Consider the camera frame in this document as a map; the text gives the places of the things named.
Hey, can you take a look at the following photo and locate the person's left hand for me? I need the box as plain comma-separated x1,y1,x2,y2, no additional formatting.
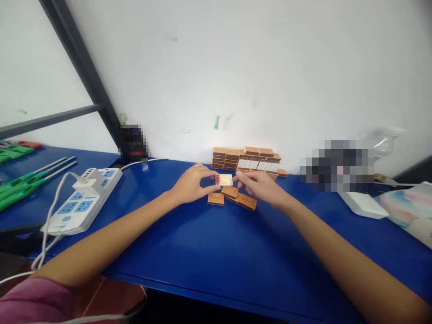
171,163,218,206

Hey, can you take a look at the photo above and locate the person's right hand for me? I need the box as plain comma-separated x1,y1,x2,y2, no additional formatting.
235,170,293,211

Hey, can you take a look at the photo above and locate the stack of brown matchboxes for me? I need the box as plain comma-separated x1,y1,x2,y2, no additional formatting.
211,146,289,180

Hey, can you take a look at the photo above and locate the dark bottle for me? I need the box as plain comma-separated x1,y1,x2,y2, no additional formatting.
117,124,150,163

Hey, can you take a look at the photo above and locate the white flat box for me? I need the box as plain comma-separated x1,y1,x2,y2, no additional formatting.
337,190,389,221

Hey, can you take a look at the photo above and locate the white charger plug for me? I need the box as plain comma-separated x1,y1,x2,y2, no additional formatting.
72,168,102,198

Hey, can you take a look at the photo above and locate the white and blue power strip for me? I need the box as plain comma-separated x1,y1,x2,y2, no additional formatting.
40,167,123,236

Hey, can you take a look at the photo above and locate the clear plastic bottle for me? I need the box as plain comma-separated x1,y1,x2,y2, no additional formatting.
373,126,407,159

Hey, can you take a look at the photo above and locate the pastel patterned bag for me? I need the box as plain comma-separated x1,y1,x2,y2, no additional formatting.
373,181,432,251

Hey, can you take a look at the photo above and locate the pile of green long lighters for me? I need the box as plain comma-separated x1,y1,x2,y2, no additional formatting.
0,139,79,214

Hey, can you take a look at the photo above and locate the white power strip cable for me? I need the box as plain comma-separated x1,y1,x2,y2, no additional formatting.
120,157,169,171

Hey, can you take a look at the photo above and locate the beige cable plug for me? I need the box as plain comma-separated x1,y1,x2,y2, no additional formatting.
373,173,427,188

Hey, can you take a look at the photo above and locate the white charger cable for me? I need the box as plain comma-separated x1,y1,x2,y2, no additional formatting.
0,172,148,324

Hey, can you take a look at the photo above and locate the black metal frame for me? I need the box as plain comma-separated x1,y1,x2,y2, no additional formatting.
0,0,126,141

